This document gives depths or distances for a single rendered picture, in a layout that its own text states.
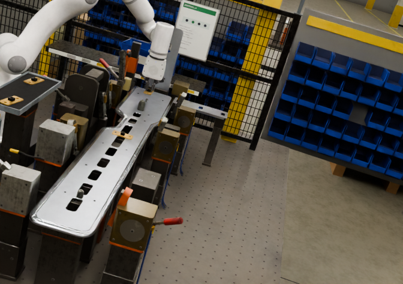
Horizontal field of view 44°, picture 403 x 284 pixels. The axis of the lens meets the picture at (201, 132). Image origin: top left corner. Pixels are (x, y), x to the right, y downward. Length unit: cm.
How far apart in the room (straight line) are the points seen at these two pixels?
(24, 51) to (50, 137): 49
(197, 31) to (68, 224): 172
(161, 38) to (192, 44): 61
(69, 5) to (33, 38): 19
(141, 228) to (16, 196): 37
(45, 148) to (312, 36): 281
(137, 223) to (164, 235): 59
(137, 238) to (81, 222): 16
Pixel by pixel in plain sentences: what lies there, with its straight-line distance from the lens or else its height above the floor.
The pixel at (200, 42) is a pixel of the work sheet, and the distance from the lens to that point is 292.
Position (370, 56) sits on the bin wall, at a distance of 418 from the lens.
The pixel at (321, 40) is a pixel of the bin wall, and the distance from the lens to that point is 413.
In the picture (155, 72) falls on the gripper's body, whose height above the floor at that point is 116.
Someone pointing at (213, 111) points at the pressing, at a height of 100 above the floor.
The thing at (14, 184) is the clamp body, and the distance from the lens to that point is 153.
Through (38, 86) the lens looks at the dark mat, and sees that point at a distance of 191.
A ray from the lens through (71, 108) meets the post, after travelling 194.
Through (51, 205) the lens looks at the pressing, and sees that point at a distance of 152.
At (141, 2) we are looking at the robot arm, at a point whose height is 148.
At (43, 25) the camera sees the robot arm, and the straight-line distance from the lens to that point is 212.
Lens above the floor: 182
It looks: 21 degrees down
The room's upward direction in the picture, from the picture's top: 17 degrees clockwise
